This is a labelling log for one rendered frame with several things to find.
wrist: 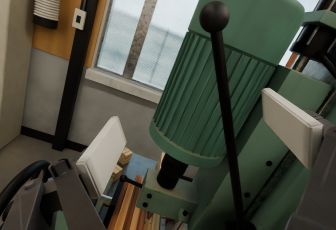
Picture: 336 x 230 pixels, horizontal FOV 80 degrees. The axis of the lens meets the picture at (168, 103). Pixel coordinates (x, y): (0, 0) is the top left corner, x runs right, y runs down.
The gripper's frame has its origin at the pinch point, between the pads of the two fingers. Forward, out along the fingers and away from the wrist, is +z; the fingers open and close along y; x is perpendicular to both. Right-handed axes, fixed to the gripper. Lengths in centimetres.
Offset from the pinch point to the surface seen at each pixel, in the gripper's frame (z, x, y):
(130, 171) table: 43, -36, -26
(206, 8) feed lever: 8.9, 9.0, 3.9
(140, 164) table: 48, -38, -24
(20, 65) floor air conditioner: 133, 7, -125
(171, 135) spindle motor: 16.4, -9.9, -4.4
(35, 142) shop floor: 141, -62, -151
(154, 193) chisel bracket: 20.3, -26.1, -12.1
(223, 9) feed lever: 8.5, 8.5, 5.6
